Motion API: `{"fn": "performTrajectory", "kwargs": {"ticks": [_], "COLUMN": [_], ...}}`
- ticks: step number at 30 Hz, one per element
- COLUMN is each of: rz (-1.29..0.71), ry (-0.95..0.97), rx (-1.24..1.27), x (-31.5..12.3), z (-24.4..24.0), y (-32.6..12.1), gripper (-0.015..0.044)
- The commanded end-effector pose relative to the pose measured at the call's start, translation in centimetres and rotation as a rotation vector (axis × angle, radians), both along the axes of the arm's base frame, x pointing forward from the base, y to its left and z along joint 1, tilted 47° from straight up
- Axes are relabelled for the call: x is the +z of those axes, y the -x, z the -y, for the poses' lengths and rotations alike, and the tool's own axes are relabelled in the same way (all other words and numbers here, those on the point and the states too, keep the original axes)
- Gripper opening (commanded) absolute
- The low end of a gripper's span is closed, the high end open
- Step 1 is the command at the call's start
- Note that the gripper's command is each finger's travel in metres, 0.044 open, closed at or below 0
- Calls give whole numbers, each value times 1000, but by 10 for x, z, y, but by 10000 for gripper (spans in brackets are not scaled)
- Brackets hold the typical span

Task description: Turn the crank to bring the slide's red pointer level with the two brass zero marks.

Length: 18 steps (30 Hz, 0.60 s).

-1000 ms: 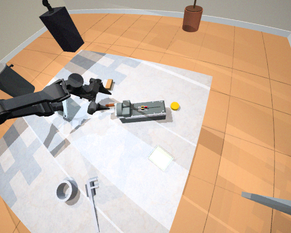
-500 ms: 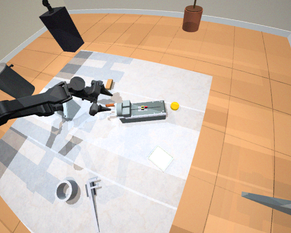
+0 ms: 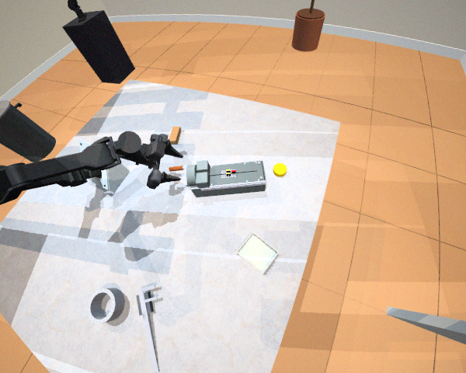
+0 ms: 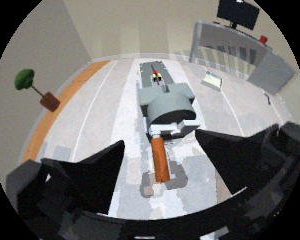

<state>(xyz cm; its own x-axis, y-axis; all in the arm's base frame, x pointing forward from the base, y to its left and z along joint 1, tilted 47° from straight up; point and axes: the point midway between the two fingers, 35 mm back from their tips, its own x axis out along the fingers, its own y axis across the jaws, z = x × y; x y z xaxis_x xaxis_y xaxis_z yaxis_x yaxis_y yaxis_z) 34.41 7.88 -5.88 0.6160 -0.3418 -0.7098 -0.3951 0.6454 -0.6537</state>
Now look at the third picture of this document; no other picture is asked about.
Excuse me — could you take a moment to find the small tan block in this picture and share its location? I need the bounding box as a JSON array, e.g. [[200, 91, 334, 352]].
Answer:
[[169, 127, 181, 145]]

